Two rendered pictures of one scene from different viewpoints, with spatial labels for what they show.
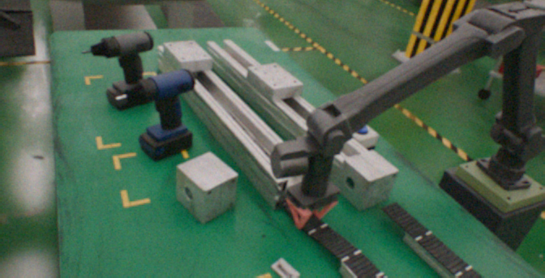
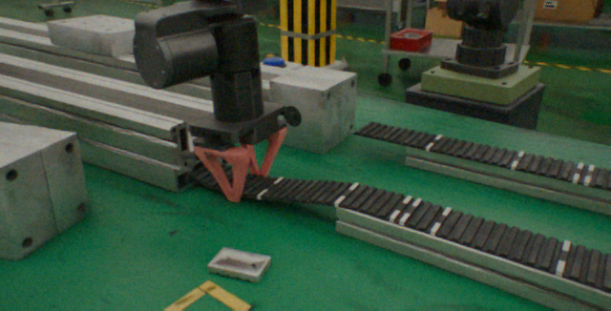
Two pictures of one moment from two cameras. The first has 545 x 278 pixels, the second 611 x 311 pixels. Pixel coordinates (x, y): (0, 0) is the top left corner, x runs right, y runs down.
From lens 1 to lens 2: 38 cm
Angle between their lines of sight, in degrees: 21
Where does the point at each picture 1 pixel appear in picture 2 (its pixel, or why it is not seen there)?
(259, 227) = (159, 223)
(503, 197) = (496, 84)
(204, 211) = (12, 225)
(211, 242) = (51, 282)
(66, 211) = not seen: outside the picture
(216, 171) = (21, 138)
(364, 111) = not seen: outside the picture
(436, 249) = (462, 149)
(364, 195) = (323, 121)
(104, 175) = not seen: outside the picture
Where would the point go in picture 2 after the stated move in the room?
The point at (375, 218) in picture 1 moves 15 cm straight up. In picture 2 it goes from (350, 155) to (354, 49)
